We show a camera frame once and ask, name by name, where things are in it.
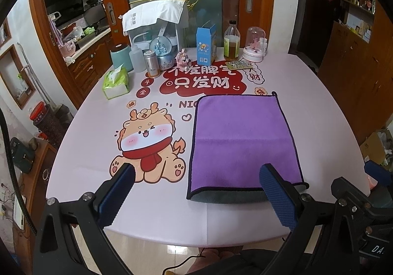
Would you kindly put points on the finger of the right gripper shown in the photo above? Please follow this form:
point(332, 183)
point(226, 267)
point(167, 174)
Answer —
point(377, 172)

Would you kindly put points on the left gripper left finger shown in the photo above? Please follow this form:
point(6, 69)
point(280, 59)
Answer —
point(56, 250)

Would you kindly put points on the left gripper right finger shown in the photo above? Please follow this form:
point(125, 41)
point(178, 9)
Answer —
point(300, 213)

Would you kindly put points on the purple grey microfiber towel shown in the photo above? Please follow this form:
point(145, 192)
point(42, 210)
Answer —
point(233, 137)

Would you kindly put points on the red lidded bucket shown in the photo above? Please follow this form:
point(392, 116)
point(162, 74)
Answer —
point(38, 112)

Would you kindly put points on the pink cartoon tablecloth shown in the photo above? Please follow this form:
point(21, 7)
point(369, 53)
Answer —
point(151, 128)

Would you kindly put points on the green tissue pack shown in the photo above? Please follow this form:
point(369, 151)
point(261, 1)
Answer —
point(115, 83)

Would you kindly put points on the pill blister pack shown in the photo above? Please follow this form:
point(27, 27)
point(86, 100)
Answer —
point(239, 65)

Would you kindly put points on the glass dome pink ornament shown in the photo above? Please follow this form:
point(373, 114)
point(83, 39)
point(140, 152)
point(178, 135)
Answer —
point(255, 48)

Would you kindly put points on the translucent plastic squeeze bottle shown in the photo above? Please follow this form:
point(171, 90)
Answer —
point(137, 59)

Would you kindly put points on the teal cylindrical container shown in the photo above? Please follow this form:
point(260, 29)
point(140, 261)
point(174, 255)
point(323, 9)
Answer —
point(120, 56)

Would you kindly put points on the silver drink can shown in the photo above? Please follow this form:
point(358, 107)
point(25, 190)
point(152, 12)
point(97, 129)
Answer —
point(151, 62)

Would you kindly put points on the amber liquid glass bottle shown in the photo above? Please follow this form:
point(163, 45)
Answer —
point(231, 41)

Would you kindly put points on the pink toy figurine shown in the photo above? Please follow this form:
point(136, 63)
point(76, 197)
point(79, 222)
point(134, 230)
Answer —
point(183, 61)

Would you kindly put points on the blue snow globe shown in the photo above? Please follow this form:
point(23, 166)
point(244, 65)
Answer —
point(163, 49)

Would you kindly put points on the blue paper carton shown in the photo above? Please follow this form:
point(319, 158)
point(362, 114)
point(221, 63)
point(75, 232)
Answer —
point(206, 44)

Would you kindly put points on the white appliance with cloth cover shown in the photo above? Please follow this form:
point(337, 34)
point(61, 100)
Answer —
point(145, 22)

